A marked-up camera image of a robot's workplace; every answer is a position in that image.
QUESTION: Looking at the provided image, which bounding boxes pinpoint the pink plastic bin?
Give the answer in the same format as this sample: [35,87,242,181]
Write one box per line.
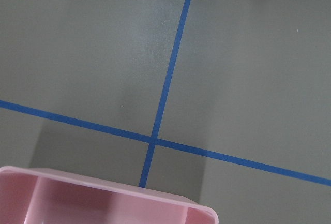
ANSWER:
[1,166,219,223]

